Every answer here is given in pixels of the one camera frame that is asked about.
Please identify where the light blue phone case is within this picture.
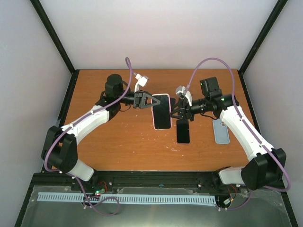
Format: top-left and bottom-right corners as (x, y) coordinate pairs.
(212, 119), (230, 145)

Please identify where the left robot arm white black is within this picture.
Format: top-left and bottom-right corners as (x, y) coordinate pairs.
(42, 74), (160, 191)

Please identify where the right black frame post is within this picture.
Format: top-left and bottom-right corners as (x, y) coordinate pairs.
(238, 0), (288, 77)

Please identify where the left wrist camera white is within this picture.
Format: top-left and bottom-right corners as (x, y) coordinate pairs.
(134, 73), (149, 92)

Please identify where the left black frame post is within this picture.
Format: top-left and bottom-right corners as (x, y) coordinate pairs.
(30, 0), (76, 74)

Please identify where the light blue cable duct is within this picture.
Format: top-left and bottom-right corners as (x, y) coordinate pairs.
(36, 192), (216, 206)

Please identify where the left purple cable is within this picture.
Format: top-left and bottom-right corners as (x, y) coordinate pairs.
(44, 56), (136, 216)

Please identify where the small green circuit board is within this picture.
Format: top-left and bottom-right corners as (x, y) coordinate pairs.
(94, 187), (107, 196)

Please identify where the blue-edged black smartphone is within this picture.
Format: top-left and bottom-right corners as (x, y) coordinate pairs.
(170, 98), (176, 111)

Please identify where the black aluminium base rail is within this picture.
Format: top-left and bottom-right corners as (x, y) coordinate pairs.
(33, 170), (282, 192)

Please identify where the black frame post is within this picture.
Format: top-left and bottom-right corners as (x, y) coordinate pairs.
(238, 0), (288, 77)
(30, 0), (76, 74)

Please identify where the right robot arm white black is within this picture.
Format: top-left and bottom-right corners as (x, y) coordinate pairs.
(171, 77), (286, 190)

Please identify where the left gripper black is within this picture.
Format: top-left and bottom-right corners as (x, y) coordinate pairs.
(118, 91), (162, 110)

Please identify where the beige phone case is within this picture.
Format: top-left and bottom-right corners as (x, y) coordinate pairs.
(151, 94), (172, 130)

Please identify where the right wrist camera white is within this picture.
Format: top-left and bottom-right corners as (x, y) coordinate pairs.
(175, 86), (193, 106)

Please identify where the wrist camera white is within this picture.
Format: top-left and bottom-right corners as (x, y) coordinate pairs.
(134, 73), (149, 92)
(175, 86), (193, 106)

